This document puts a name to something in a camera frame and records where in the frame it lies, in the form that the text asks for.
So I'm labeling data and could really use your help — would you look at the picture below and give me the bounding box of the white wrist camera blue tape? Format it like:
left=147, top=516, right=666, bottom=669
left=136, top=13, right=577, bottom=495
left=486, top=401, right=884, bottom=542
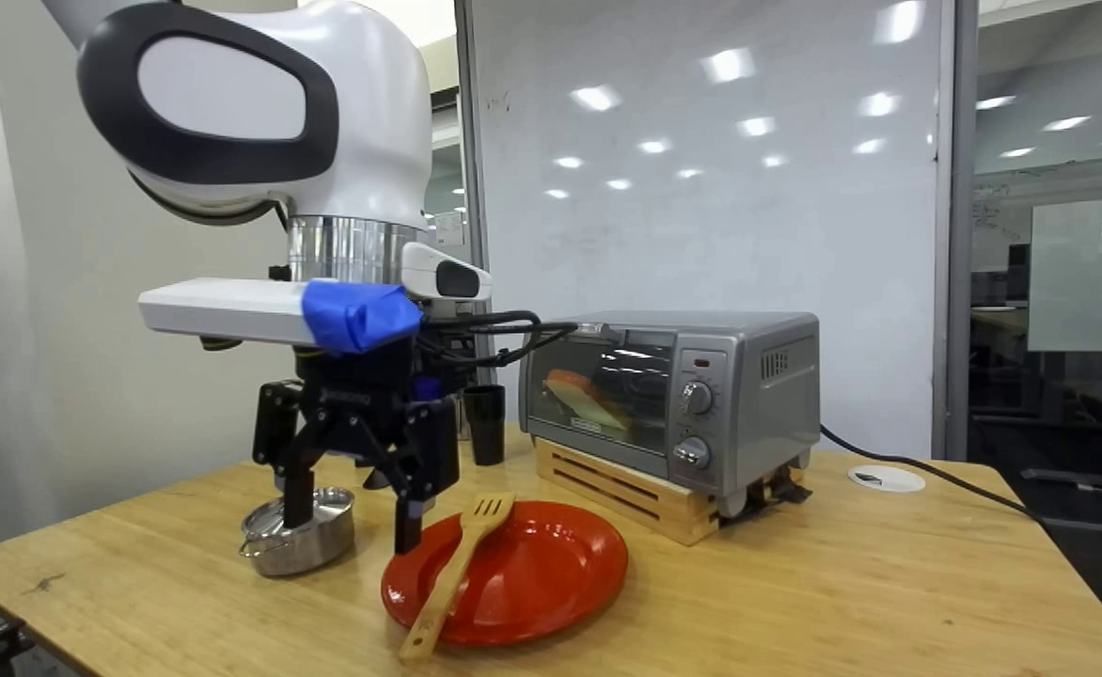
left=136, top=274, right=429, bottom=358

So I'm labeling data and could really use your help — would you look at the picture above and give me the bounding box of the white table cable grommet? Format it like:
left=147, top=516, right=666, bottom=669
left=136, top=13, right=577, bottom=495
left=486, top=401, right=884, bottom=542
left=848, top=461, right=928, bottom=495

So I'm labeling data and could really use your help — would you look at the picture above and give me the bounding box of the black camera cable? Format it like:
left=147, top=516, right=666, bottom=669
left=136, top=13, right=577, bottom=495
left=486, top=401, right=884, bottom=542
left=419, top=309, right=583, bottom=376

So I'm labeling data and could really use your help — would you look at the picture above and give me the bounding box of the small steel pot with lid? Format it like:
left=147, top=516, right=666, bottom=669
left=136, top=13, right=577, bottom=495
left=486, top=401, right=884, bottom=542
left=237, top=483, right=363, bottom=581

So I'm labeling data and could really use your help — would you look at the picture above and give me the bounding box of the wooden toaster stand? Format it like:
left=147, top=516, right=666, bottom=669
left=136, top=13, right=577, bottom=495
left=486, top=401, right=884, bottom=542
left=532, top=432, right=721, bottom=550

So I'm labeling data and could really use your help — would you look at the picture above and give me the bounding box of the black cup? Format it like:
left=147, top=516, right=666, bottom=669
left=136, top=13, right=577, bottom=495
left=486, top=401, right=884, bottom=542
left=462, top=379, right=513, bottom=471

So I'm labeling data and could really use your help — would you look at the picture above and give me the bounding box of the large white whiteboard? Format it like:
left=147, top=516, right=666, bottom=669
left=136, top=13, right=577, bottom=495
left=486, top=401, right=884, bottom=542
left=457, top=0, right=956, bottom=458

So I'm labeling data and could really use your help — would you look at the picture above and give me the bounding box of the black toaster power cord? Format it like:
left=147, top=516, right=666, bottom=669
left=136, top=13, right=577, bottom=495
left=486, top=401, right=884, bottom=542
left=817, top=421, right=1032, bottom=516

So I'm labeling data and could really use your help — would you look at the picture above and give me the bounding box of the red round plate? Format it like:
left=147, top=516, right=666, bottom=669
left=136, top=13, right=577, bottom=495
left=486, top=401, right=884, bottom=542
left=379, top=495, right=636, bottom=655

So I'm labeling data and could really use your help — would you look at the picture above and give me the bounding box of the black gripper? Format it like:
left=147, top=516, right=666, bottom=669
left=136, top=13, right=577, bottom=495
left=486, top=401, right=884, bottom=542
left=250, top=340, right=462, bottom=560

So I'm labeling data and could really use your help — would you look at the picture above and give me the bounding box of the silver toaster oven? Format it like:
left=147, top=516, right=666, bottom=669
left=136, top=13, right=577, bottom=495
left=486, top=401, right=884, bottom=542
left=517, top=309, right=823, bottom=523

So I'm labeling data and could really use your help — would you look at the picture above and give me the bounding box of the grey wall board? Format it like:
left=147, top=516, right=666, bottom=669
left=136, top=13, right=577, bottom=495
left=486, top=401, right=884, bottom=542
left=1026, top=190, right=1102, bottom=358

